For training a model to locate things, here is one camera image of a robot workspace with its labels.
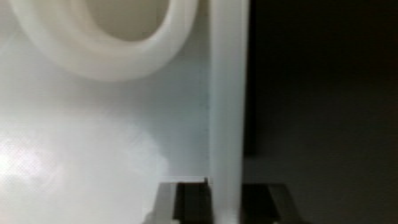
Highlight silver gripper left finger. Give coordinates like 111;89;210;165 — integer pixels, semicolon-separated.
155;182;214;224

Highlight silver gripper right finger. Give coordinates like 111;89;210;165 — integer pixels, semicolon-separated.
242;184;303;224

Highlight white square table top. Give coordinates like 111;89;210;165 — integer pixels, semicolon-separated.
0;0;249;224

